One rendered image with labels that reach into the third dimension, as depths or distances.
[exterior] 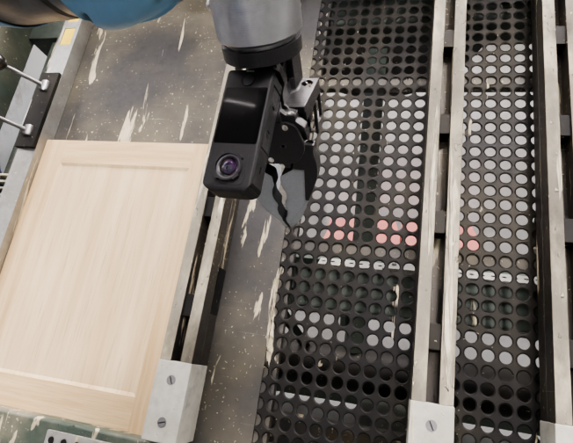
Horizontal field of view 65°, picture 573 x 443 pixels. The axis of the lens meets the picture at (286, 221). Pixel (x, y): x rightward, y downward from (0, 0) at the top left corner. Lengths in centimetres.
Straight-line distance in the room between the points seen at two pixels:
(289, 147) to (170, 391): 50
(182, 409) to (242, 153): 52
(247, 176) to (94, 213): 70
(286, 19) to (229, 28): 5
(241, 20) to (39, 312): 80
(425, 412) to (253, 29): 56
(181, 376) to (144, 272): 24
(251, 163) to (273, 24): 11
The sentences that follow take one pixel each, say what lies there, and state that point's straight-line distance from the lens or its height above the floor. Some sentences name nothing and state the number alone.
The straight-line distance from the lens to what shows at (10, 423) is 101.
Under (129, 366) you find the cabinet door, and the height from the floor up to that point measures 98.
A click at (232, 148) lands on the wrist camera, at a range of 38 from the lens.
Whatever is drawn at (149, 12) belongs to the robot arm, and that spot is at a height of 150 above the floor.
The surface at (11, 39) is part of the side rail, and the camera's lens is 151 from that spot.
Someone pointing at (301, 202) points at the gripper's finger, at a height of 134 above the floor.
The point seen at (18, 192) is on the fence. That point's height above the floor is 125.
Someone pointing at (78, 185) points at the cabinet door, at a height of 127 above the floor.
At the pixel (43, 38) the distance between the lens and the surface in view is 152.
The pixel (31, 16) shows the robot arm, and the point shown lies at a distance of 40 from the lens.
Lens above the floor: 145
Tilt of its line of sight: 15 degrees down
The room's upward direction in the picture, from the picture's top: straight up
